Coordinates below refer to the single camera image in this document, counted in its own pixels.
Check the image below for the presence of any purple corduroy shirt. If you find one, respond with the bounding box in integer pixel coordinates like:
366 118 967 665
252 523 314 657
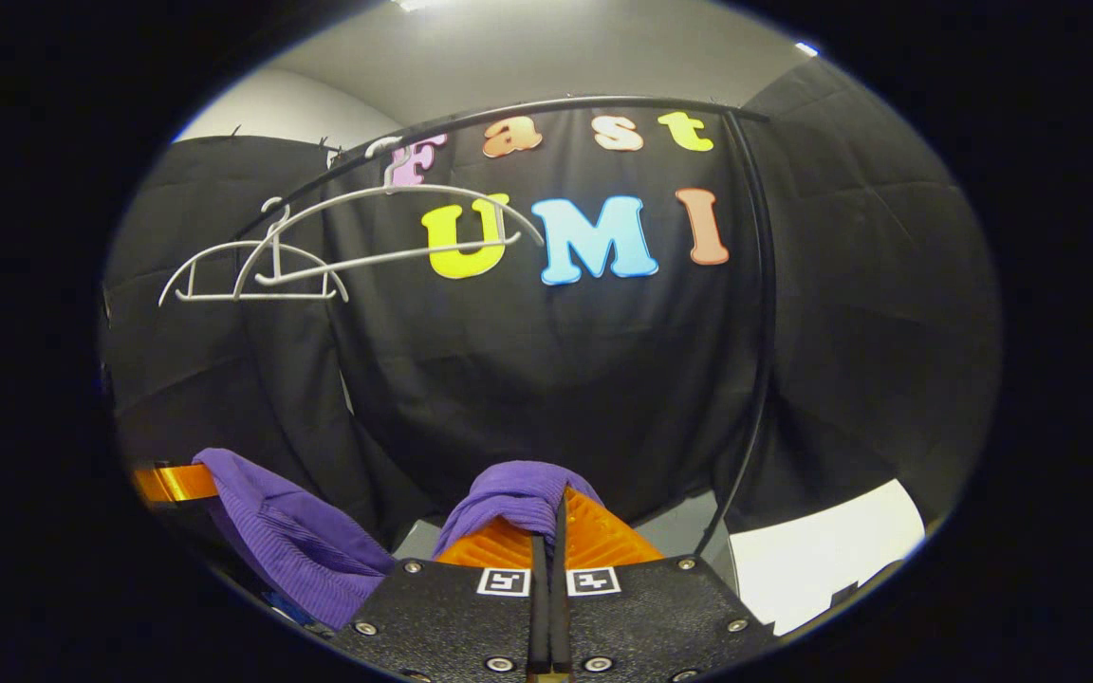
194 448 604 632

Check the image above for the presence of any white clothes hanger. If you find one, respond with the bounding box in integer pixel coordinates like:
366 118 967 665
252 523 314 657
252 136 546 287
158 196 350 307

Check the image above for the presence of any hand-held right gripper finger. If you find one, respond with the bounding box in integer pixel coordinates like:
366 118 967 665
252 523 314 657
330 515 547 683
546 486 777 683

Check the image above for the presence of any black garment rack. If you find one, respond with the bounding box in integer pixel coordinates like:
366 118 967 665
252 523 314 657
232 95 777 559

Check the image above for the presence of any white sheet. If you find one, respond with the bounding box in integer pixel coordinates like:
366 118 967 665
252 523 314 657
729 479 927 637

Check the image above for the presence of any black backdrop cloth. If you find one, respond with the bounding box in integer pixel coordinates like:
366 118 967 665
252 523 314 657
101 57 1003 570

